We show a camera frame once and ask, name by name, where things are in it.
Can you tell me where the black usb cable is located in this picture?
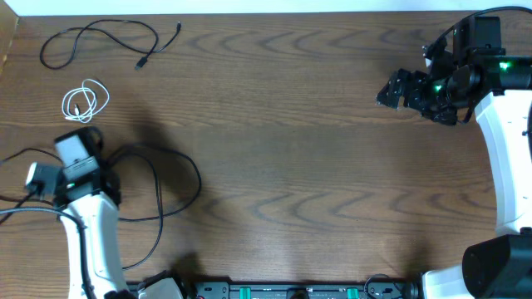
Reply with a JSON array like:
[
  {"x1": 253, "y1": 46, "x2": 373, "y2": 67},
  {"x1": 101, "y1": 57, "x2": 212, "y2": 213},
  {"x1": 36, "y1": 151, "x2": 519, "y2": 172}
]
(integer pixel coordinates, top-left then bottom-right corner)
[
  {"x1": 39, "y1": 18, "x2": 182, "y2": 71},
  {"x1": 0, "y1": 142, "x2": 203, "y2": 271}
]

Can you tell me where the white usb cable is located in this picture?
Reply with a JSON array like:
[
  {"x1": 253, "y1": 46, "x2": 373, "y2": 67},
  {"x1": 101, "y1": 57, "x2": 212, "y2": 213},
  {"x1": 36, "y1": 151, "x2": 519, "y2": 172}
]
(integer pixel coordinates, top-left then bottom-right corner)
[{"x1": 62, "y1": 78, "x2": 111, "y2": 125}]

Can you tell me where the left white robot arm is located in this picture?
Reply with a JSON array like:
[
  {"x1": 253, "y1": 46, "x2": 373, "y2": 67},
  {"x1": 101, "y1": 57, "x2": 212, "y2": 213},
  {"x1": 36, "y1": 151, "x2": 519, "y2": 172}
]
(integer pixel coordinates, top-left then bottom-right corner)
[{"x1": 56, "y1": 169, "x2": 184, "y2": 299}]

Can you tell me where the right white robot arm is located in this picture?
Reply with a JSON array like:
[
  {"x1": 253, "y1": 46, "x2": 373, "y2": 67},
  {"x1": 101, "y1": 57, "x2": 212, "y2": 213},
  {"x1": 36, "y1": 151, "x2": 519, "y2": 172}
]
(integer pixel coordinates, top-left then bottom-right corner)
[{"x1": 376, "y1": 56, "x2": 531, "y2": 298}]

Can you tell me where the white back board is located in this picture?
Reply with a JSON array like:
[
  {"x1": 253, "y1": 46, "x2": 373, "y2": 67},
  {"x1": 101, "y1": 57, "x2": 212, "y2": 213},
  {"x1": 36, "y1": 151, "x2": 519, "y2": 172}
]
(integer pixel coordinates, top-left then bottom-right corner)
[{"x1": 5, "y1": 0, "x2": 531, "y2": 17}]

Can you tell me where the cardboard side panel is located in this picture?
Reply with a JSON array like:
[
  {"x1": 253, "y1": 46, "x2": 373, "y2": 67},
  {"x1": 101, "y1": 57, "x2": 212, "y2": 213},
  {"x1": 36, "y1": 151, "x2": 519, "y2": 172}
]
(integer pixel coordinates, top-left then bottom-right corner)
[{"x1": 0, "y1": 0, "x2": 19, "y2": 71}]

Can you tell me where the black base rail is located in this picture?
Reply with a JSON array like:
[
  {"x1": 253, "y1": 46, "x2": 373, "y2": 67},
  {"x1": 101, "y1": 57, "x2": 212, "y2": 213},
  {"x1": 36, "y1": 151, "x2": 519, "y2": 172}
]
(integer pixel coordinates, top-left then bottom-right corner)
[{"x1": 124, "y1": 280, "x2": 421, "y2": 299}]

